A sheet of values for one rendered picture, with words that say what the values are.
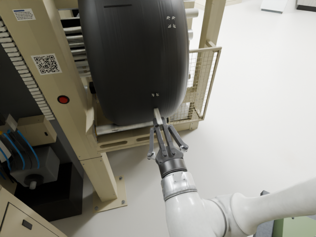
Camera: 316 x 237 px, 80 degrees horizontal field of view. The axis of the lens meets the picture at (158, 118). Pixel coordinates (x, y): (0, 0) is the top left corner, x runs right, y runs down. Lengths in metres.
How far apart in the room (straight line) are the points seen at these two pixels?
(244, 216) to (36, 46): 0.79
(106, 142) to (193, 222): 0.57
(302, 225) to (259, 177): 1.00
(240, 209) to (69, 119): 0.75
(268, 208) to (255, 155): 1.58
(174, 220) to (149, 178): 1.28
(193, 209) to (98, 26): 0.50
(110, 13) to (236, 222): 0.61
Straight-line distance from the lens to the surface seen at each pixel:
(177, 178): 0.50
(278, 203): 0.49
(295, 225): 1.00
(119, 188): 1.73
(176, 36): 0.58
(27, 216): 1.05
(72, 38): 1.17
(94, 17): 0.58
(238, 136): 2.19
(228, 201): 0.58
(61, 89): 0.84
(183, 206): 0.48
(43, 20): 0.73
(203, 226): 0.48
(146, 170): 1.79
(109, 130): 0.89
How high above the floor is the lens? 1.56
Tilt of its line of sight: 45 degrees down
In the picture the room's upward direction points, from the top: straight up
